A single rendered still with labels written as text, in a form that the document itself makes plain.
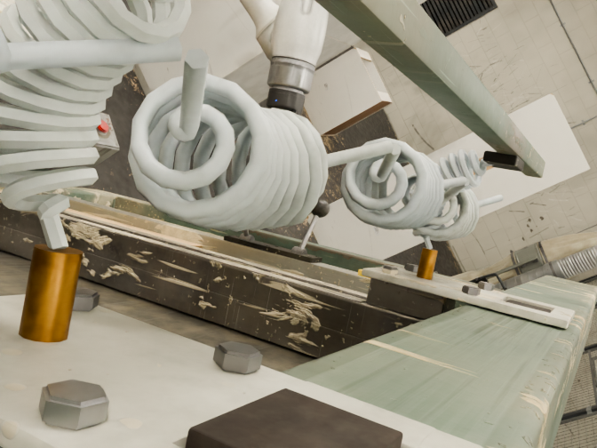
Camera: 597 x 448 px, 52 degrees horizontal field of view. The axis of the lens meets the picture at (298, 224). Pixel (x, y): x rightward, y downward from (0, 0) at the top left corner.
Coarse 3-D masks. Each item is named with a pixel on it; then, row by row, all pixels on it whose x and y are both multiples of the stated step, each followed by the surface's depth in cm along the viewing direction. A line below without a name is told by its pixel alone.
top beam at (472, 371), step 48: (528, 288) 84; (576, 288) 102; (384, 336) 36; (432, 336) 38; (480, 336) 42; (528, 336) 45; (576, 336) 52; (336, 384) 25; (384, 384) 26; (432, 384) 28; (480, 384) 29; (528, 384) 31; (480, 432) 23; (528, 432) 24
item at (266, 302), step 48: (0, 240) 88; (96, 240) 79; (144, 240) 76; (144, 288) 75; (192, 288) 72; (240, 288) 69; (288, 288) 66; (336, 288) 68; (384, 288) 62; (432, 288) 57; (480, 288) 63; (288, 336) 66; (336, 336) 64
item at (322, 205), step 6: (318, 204) 120; (324, 204) 120; (312, 210) 121; (318, 210) 120; (324, 210) 120; (318, 216) 121; (324, 216) 121; (312, 222) 120; (312, 228) 119; (306, 234) 119; (306, 240) 118; (294, 246) 118; (300, 246) 118; (300, 252) 116; (306, 252) 117
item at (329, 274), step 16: (80, 208) 141; (96, 208) 138; (112, 208) 141; (128, 224) 134; (144, 224) 132; (160, 224) 130; (192, 240) 126; (208, 240) 124; (224, 240) 123; (240, 256) 121; (256, 256) 119; (272, 256) 117; (304, 272) 114; (320, 272) 113; (336, 272) 111; (352, 272) 113; (352, 288) 110; (368, 288) 108
